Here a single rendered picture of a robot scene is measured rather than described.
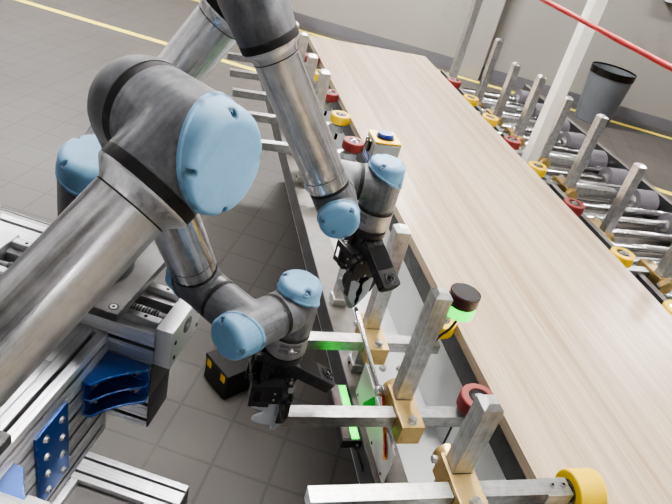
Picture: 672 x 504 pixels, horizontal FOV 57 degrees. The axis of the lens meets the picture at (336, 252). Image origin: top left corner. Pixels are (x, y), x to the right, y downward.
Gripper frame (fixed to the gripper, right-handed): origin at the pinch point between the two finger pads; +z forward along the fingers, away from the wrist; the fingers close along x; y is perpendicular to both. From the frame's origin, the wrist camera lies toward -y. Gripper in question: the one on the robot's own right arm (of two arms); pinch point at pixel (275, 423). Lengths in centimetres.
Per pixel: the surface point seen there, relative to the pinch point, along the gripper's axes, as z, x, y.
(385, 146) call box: -39, -51, -25
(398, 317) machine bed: 16, -54, -47
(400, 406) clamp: -5.1, -0.4, -25.1
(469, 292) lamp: -32.7, -3.8, -31.4
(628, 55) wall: 9, -519, -451
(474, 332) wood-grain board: -9, -21, -49
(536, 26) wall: 8, -561, -356
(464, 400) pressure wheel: -8.8, 1.0, -37.7
